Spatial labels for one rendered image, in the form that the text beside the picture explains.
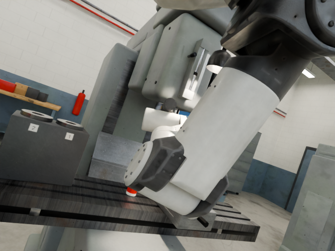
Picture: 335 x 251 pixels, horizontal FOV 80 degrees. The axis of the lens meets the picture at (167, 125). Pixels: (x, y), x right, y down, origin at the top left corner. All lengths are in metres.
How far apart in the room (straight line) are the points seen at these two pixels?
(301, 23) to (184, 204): 0.26
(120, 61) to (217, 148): 0.94
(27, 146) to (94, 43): 4.46
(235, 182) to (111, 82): 5.68
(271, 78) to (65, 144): 0.62
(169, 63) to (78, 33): 4.45
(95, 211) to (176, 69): 0.53
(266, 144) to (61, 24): 7.08
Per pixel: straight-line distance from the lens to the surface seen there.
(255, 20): 0.25
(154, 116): 0.54
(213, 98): 0.26
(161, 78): 0.70
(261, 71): 0.27
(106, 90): 1.11
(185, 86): 0.69
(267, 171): 8.39
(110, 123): 1.12
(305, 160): 7.74
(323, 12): 0.25
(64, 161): 0.74
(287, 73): 0.28
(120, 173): 1.09
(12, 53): 5.10
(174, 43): 0.74
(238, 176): 6.43
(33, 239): 1.81
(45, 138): 0.72
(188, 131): 0.26
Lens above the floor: 1.23
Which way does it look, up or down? level
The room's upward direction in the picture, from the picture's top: 20 degrees clockwise
